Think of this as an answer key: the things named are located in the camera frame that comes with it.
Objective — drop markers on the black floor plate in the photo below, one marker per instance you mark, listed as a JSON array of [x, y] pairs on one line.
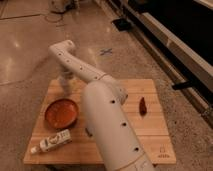
[[122, 24]]

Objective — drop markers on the translucent white ceramic cup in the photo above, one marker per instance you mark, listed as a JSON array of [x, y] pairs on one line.
[[64, 83]]

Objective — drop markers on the orange ceramic bowl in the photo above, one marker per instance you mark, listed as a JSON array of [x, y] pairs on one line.
[[61, 113]]

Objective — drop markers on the white machine base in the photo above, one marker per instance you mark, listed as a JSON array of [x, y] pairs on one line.
[[60, 6]]

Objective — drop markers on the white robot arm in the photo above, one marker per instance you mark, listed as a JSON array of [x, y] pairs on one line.
[[102, 100]]

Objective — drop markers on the wooden table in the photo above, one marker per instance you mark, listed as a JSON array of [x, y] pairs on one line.
[[151, 129]]

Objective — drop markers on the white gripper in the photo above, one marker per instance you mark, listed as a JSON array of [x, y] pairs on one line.
[[66, 74]]

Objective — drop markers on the long wall rail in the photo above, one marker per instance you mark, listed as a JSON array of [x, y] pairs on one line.
[[191, 74]]

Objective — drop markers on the blue sponge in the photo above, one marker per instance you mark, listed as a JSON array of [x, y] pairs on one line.
[[88, 132]]

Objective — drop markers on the white tube with cap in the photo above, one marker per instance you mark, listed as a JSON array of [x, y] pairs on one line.
[[52, 142]]

